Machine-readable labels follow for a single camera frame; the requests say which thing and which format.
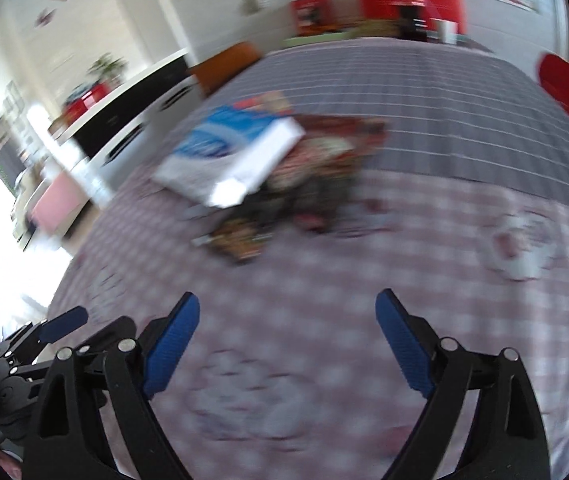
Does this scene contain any black snack wrapper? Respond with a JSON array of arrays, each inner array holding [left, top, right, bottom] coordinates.
[[192, 176, 355, 264]]

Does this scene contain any beige sofa with pink cover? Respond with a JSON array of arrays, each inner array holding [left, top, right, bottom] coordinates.
[[11, 168, 90, 240]]

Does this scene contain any pink checkered tablecloth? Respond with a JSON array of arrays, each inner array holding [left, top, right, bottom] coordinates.
[[50, 168, 569, 479]]

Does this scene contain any white sideboard cabinet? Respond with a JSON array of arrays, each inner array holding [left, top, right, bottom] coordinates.
[[54, 49, 203, 207]]

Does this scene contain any blue white medicine box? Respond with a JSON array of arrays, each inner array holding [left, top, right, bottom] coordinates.
[[152, 106, 304, 209]]

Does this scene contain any potted plant on cabinet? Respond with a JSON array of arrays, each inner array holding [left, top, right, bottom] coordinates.
[[88, 53, 128, 88]]

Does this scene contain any brown wooden chair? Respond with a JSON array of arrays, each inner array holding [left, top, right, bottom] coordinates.
[[189, 41, 263, 98]]

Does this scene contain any red flattened carton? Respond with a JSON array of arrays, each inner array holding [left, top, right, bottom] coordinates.
[[292, 114, 388, 167]]

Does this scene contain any red white candy packet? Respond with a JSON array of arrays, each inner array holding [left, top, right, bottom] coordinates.
[[234, 91, 293, 116]]

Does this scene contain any grey grid tablecloth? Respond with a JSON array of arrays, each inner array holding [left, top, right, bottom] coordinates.
[[162, 38, 569, 206]]

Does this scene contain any white paper cup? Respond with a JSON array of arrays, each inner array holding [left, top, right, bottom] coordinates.
[[433, 20, 458, 46]]

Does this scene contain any red gift box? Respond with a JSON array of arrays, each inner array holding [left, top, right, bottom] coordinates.
[[359, 0, 467, 35]]

